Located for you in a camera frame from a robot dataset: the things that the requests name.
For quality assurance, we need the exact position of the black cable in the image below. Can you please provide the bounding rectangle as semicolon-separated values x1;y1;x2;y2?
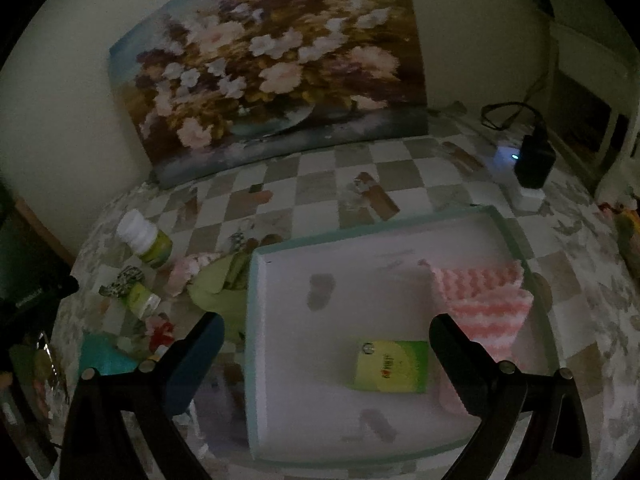
481;102;548;133

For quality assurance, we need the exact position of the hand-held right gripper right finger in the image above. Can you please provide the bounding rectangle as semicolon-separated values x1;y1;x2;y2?
429;312;592;480

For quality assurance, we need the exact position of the light green cloth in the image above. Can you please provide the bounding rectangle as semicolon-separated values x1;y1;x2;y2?
189;252;251;341

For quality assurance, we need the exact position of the white tray with green rim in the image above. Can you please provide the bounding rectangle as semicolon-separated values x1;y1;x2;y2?
244;205;563;463

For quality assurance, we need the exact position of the flower painting canvas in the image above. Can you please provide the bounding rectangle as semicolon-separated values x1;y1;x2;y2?
107;0;431;188

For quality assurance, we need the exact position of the white furniture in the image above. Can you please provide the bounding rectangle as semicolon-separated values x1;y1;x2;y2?
545;10;640;191

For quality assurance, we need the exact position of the colourful plush toy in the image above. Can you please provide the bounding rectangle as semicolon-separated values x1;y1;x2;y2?
597;200;640;271

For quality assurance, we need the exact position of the white power strip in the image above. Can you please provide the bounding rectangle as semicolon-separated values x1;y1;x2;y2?
492;130;546;211

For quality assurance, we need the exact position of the black charger adapter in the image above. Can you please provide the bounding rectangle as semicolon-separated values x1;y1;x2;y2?
514;127;557;188

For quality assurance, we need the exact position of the pink white striped cloth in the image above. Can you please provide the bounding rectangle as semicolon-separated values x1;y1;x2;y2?
419;258;535;413

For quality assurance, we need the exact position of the leopard print scrunchie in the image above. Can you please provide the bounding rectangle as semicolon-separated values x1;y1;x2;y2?
99;265;146;301

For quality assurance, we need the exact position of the pink floral cloth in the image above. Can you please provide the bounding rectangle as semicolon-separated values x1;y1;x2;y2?
167;252;221;298

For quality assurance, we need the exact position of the small yellow lidded cup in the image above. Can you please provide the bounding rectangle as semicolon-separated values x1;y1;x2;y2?
127;282;162;318

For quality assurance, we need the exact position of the teal plastic container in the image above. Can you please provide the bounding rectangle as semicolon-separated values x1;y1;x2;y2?
80;335;138;376

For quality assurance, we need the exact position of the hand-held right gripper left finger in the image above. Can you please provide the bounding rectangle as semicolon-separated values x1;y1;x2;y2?
59;311;226;480

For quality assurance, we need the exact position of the white bottle with green label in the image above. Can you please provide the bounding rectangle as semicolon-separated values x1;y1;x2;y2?
116;209;174;267

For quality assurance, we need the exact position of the green tissue packet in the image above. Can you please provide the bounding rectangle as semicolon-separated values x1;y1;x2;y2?
345;339;431;395

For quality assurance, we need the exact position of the red and pink scrunchie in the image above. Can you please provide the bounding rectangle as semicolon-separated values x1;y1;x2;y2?
145;312;176;348

